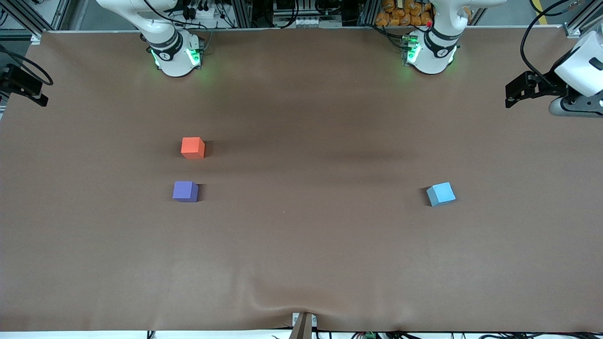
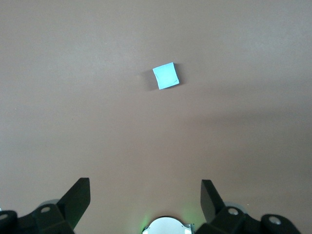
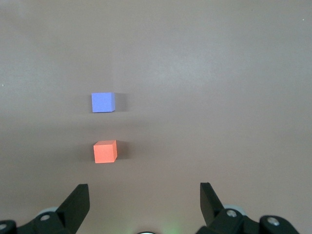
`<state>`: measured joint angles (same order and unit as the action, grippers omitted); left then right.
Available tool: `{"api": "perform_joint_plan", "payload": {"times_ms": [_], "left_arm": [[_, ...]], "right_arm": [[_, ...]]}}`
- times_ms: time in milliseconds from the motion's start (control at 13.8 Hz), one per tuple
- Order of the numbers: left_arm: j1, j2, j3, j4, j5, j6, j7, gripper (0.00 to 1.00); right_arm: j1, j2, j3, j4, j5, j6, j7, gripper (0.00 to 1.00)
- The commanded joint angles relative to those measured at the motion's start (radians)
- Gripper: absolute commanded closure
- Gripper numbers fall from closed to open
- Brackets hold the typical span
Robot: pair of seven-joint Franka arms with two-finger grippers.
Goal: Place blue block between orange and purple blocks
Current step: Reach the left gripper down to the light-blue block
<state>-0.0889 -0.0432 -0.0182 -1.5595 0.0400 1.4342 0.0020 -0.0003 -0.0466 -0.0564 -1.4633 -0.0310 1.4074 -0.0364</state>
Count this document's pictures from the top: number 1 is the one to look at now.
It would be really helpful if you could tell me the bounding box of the orange packet pile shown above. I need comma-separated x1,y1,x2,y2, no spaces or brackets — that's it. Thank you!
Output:
375,0,433,27

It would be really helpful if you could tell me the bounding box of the aluminium frame post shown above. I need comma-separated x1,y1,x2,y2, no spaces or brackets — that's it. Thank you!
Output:
563,0,603,39
0,0,44,45
231,0,253,29

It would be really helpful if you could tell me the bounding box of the purple foam block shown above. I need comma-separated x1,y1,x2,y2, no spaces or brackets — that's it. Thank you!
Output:
172,181,199,203

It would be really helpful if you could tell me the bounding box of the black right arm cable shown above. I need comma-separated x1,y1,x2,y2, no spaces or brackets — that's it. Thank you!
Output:
0,45,54,87

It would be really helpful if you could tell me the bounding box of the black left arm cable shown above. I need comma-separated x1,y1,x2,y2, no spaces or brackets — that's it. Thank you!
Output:
520,0,574,88

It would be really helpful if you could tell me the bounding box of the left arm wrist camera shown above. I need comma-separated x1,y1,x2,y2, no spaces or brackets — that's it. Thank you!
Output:
549,97,603,118

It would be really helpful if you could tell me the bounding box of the brown table mat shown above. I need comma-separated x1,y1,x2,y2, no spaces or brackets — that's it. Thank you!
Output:
0,28,603,333

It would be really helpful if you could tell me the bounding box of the brown camera mount strut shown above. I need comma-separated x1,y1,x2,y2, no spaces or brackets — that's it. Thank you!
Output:
290,312,317,339

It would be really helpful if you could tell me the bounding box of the white power strip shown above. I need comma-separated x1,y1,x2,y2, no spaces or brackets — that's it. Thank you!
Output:
181,4,218,20

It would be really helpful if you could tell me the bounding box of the blue foam block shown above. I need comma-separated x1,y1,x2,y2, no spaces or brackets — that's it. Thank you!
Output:
426,182,456,207

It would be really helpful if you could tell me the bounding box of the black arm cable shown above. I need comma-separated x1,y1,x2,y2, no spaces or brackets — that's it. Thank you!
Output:
0,45,54,87
520,0,574,88

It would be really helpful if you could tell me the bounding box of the orange foam block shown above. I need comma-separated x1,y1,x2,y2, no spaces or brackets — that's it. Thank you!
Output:
181,137,206,159

